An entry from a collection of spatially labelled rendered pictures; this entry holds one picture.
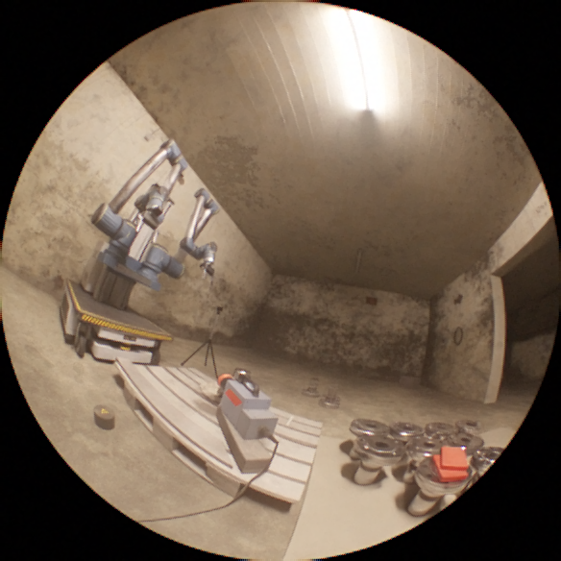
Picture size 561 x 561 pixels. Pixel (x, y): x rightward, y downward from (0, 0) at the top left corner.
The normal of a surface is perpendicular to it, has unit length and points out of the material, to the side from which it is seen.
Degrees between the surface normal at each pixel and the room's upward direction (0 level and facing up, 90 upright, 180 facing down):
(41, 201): 90
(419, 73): 180
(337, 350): 90
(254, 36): 180
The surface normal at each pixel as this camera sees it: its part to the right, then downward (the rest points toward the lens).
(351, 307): -0.29, -0.39
